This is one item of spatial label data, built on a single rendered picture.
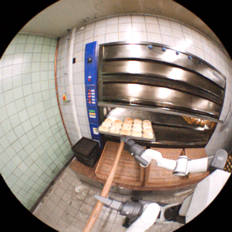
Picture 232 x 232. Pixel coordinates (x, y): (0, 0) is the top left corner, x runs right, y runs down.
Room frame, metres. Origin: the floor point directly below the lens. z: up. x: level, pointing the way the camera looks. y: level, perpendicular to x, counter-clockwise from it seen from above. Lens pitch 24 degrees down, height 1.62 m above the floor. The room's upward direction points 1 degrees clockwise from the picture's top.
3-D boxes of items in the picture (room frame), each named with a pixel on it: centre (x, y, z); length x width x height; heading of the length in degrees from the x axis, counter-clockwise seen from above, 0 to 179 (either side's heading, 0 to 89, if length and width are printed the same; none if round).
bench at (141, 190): (0.41, -0.54, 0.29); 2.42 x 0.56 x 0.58; 75
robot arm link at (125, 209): (0.00, -0.02, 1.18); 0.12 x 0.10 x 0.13; 67
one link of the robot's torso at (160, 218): (-0.17, -0.42, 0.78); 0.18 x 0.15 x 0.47; 164
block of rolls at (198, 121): (0.93, -1.40, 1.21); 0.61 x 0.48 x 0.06; 165
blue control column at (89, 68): (1.83, 0.05, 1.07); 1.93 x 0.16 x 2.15; 165
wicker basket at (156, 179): (0.39, -0.68, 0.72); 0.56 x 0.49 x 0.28; 75
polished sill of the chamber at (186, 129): (0.68, -0.73, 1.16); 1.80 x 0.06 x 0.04; 75
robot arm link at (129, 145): (0.39, -0.12, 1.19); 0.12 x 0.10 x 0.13; 39
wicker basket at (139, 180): (0.56, -0.09, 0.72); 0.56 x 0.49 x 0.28; 76
